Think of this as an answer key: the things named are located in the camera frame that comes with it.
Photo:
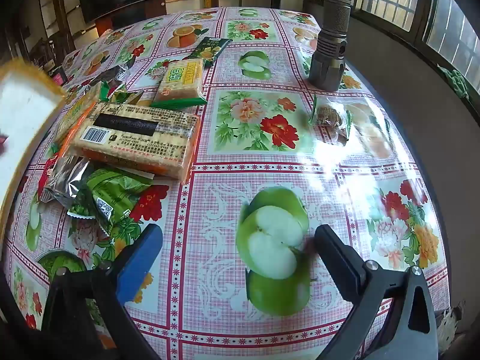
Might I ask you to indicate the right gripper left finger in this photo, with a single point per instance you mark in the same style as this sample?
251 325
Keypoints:
132 265

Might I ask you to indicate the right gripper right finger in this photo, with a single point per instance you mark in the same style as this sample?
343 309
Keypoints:
351 274

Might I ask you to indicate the large orange cracker pack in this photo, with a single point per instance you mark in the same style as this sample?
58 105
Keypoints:
145 138

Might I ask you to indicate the clear nut candy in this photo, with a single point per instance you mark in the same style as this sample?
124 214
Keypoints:
333 116

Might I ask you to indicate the yellow green cracker pack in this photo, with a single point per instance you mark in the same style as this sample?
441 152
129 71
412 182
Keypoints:
181 86

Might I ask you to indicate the dark green snack packet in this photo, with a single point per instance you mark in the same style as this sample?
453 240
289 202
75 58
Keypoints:
209 49

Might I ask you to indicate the silver foil snack bag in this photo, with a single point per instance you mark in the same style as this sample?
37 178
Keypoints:
65 179

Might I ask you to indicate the floral fruit tablecloth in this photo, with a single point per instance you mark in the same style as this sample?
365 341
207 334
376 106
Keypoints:
200 300

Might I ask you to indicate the yellow rimmed white tray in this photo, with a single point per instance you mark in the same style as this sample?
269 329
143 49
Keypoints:
30 103

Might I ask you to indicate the grey metal flashlight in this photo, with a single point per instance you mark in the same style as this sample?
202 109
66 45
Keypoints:
328 62

